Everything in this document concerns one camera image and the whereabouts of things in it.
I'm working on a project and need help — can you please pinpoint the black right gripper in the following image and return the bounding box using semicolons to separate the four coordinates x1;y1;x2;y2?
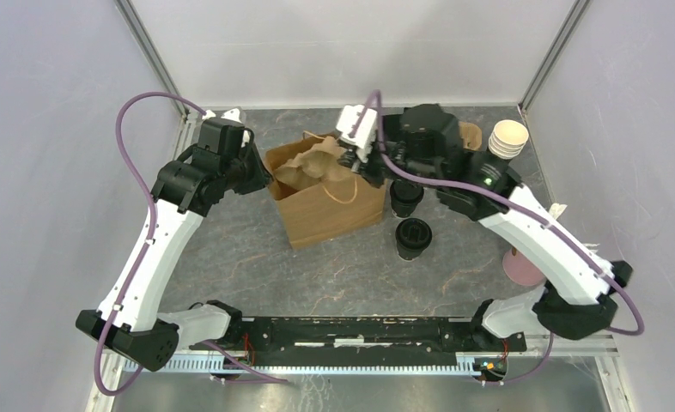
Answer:
339;127;442;188

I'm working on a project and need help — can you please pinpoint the black paper coffee cup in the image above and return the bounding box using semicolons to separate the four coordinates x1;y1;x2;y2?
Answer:
396;242;428;261
389;180;424;218

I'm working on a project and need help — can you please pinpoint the single brown cup carrier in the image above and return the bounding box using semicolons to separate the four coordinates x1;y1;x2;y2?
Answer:
270;136;352;191

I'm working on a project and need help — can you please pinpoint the brown paper bag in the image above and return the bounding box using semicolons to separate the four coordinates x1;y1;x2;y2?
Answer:
264;130;387;249

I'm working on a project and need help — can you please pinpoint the stack of white paper cups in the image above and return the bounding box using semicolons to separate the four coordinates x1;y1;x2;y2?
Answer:
488;119;530;161

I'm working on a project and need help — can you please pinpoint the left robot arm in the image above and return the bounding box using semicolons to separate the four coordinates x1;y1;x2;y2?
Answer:
76;108;271;372

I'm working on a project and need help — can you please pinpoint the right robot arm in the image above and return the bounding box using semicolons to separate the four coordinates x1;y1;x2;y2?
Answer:
336;104;633;350

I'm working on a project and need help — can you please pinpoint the brown cardboard cup carrier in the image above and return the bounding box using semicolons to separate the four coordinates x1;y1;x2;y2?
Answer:
459;121;483;151

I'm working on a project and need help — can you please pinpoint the pink straw holder cup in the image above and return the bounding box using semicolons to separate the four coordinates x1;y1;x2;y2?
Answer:
502;247;545;287

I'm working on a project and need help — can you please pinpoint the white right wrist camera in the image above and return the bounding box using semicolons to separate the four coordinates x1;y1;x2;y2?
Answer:
336;105;377;163

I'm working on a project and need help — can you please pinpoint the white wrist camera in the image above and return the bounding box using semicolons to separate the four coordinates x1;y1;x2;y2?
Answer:
201;107;246;127
336;105;377;163

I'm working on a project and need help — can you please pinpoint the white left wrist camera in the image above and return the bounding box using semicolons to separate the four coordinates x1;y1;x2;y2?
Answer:
201;107;246;127

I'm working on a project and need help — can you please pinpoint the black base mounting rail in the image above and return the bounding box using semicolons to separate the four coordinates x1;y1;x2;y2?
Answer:
215;317;527;367

